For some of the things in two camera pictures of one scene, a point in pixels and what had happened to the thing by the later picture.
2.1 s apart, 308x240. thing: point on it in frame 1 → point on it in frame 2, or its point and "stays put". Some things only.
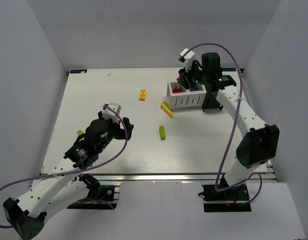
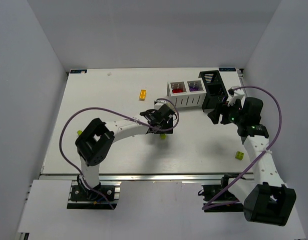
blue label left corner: (78, 71) stays put
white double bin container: (180, 97) stays put
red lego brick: (177, 90) stays put
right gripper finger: (183, 79) → (214, 116)
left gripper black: (119, 129) → (167, 127)
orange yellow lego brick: (142, 94) stays put
